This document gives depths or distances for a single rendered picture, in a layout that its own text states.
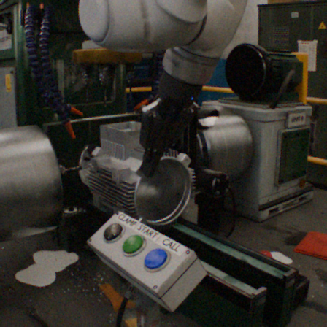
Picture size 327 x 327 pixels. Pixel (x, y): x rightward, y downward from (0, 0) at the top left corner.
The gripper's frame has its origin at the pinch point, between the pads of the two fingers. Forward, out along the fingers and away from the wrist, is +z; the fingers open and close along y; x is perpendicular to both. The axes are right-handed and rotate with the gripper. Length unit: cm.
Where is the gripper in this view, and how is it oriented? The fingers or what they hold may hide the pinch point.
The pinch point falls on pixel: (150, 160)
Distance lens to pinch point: 80.5
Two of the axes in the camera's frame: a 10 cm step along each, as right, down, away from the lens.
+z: -3.1, 7.3, 6.1
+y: -7.9, 1.6, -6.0
